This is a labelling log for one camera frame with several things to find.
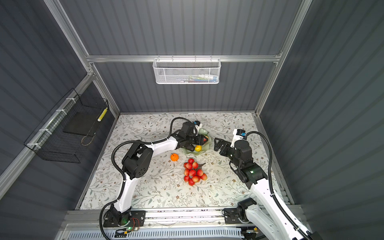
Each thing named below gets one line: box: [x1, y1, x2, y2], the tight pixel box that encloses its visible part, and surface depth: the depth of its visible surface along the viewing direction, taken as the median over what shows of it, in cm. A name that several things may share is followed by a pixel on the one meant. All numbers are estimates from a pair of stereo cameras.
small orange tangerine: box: [170, 153, 180, 162], surface depth 95 cm
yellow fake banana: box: [194, 145, 202, 152], surface depth 98 cm
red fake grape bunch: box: [183, 158, 208, 187], surface depth 86 cm
